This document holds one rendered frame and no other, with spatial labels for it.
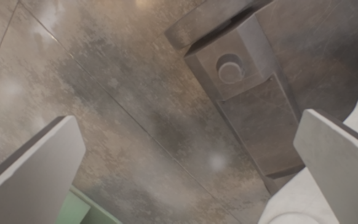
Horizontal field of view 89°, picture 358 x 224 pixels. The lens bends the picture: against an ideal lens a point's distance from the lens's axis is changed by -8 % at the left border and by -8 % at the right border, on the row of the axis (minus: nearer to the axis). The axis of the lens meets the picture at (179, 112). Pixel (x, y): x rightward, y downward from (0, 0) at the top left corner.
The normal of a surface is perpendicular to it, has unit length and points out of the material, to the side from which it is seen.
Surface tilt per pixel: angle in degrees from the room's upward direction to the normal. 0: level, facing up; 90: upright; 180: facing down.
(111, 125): 0
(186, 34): 25
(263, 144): 0
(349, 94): 0
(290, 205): 113
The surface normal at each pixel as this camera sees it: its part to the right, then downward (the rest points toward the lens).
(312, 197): -0.30, -0.95
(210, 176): -0.21, 0.51
